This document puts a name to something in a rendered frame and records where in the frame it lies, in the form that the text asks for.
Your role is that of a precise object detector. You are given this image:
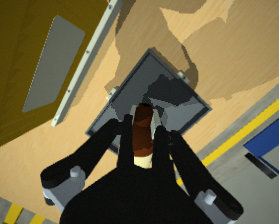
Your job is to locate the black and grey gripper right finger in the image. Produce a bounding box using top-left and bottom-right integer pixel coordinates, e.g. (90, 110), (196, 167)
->
(151, 109), (244, 224)

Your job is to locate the dark grey square tray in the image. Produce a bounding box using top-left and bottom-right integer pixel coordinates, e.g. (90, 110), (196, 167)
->
(84, 48), (212, 137)

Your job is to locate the yellow plastic crate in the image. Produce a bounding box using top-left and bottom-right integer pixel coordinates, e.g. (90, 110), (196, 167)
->
(0, 0), (108, 147)

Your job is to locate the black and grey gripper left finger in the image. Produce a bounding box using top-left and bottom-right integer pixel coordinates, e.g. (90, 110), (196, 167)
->
(40, 105), (136, 213)

